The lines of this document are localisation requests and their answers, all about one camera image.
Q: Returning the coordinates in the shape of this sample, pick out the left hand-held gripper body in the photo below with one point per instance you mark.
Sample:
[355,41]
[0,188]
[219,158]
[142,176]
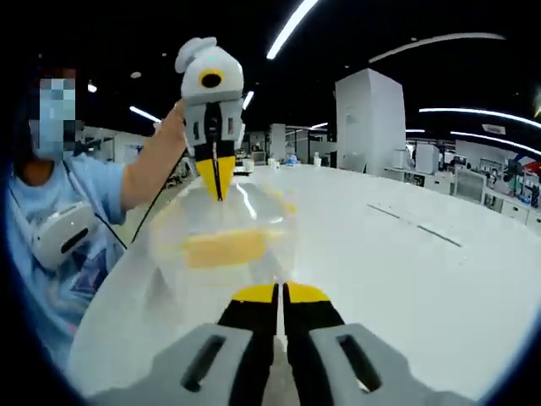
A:
[228,80]

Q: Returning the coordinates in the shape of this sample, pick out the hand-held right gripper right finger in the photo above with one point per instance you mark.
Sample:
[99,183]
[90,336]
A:
[334,363]

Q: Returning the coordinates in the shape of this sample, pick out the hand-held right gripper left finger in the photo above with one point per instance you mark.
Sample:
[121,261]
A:
[211,363]

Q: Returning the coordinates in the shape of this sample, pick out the clear plastic storage box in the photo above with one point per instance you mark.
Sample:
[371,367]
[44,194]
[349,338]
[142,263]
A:
[165,272]

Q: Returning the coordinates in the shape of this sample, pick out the person's left hand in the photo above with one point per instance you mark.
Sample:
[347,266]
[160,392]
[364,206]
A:
[175,127]

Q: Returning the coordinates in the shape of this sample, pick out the narrow white pillar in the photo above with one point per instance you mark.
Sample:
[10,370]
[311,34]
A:
[277,141]

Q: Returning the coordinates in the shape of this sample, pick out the white ceiling light strip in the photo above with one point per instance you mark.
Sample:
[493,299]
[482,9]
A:
[143,114]
[291,29]
[477,113]
[494,139]

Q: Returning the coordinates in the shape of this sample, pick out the person's torso in blue shirt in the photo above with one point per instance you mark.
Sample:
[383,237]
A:
[97,182]

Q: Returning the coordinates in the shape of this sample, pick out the large white pillar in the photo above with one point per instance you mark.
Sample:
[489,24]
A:
[369,122]

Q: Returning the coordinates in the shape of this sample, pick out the white chest-worn device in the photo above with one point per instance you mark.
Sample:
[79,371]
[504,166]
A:
[63,232]

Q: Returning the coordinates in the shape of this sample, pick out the person's head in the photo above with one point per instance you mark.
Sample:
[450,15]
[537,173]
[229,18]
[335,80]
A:
[23,148]

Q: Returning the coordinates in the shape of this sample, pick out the grey desk partition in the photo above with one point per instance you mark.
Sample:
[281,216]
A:
[469,184]

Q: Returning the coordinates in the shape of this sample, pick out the white low cabinet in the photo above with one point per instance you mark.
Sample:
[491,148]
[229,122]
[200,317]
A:
[513,209]

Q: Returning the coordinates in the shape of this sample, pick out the ceiling air vent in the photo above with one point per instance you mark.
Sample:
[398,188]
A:
[493,129]

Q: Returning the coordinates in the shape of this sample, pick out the long white ceiling rail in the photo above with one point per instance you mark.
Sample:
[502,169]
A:
[435,41]

